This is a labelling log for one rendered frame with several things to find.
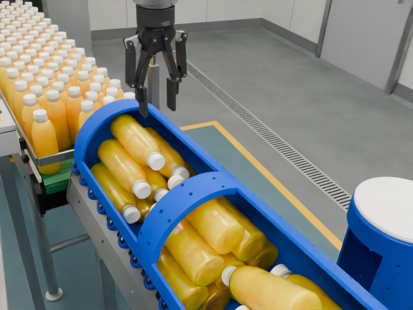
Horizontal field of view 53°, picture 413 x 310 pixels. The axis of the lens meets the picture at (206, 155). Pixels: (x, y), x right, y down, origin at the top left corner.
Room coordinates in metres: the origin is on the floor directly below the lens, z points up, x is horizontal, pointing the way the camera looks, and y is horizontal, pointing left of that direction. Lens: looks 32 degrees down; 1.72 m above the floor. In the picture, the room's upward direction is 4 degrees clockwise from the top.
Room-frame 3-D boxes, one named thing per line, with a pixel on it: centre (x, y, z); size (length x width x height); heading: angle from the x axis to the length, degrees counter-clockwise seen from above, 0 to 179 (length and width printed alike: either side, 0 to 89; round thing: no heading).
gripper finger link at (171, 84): (0.85, 0.09, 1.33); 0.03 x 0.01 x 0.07; 35
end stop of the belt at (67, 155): (1.20, 0.37, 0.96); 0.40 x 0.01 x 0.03; 125
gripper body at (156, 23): (0.83, 0.12, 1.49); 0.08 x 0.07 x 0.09; 125
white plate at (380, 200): (0.89, -0.55, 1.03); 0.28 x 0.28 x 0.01
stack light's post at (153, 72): (1.65, 0.25, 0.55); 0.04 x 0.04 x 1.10; 35
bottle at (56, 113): (1.29, 0.54, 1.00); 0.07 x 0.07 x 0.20
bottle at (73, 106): (1.33, 0.48, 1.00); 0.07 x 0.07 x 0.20
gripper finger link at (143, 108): (0.81, 0.14, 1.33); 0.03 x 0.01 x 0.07; 35
